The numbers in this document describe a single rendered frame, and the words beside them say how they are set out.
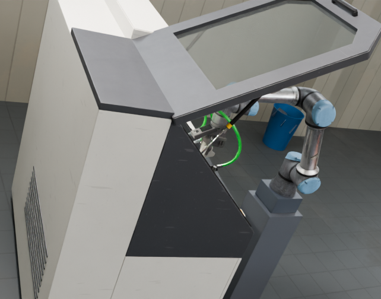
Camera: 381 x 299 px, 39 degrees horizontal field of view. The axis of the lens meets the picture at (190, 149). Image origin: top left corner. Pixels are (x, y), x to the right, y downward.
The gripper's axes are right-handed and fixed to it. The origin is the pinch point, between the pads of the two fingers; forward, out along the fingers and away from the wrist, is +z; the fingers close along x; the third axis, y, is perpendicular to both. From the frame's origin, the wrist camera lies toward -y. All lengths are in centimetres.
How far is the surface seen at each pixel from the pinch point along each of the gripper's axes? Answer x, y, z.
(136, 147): -33, -47, -22
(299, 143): 233, 248, 112
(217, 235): -32.8, 3.3, 19.6
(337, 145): 242, 308, 112
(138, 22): 48, -31, -43
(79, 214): -33, -61, 11
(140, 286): -33, -24, 51
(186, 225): -32.7, -13.6, 14.5
